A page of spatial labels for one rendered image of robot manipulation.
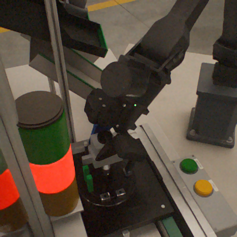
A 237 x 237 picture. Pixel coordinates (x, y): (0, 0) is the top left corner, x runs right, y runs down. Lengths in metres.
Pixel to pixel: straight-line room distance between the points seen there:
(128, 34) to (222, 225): 2.74
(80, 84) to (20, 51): 2.40
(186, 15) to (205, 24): 3.04
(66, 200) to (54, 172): 0.06
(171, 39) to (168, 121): 0.56
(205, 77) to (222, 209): 0.38
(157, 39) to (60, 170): 0.31
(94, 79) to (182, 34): 0.46
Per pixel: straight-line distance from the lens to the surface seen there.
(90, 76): 0.96
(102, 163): 0.66
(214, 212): 0.77
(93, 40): 0.82
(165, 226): 0.75
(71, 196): 0.38
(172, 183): 0.80
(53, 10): 0.67
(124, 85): 0.49
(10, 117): 0.28
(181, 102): 1.16
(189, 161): 0.83
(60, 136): 0.30
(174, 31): 0.56
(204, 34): 3.41
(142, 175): 0.79
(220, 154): 1.02
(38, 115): 0.29
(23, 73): 1.33
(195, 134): 1.03
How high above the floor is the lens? 1.61
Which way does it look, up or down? 44 degrees down
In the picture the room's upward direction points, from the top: straight up
